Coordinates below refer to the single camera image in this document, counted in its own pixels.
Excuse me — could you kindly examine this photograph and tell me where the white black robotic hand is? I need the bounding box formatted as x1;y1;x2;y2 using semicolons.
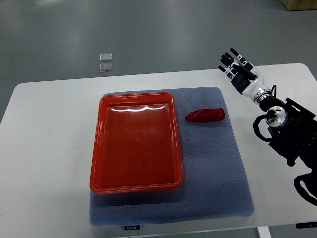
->
218;48;272;105

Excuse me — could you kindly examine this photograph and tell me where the red pepper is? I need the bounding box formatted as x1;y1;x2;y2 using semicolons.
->
185;108;225;123

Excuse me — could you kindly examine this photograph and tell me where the red plastic tray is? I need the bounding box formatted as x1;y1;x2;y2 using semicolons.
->
90;92;184;194

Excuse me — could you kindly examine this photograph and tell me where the cardboard box corner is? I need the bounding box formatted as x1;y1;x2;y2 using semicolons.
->
281;0;317;11

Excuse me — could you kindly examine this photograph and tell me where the blue-grey textured mat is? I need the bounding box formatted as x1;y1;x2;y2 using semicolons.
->
90;87;254;226

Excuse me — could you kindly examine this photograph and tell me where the upper metal floor plate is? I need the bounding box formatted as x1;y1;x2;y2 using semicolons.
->
99;53;112;62

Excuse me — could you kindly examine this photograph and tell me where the white table leg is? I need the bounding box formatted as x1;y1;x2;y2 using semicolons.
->
257;226;271;238

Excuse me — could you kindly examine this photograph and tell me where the dark label at table edge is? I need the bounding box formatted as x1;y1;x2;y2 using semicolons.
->
296;222;317;229

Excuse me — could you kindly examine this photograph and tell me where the black mat label tag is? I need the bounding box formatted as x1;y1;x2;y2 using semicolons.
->
125;225;141;231

